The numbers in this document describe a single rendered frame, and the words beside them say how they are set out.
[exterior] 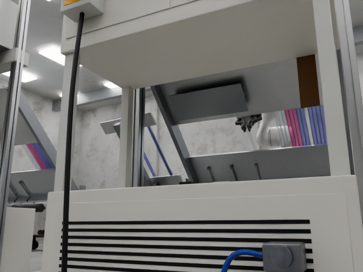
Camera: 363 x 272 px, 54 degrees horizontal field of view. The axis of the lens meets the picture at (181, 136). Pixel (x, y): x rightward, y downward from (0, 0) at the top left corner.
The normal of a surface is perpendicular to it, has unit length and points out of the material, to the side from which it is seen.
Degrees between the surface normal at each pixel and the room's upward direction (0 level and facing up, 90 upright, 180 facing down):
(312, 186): 90
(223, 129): 90
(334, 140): 90
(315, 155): 138
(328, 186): 90
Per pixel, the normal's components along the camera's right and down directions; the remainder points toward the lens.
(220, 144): -0.49, -0.21
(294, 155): -0.29, 0.57
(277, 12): 0.00, 0.97
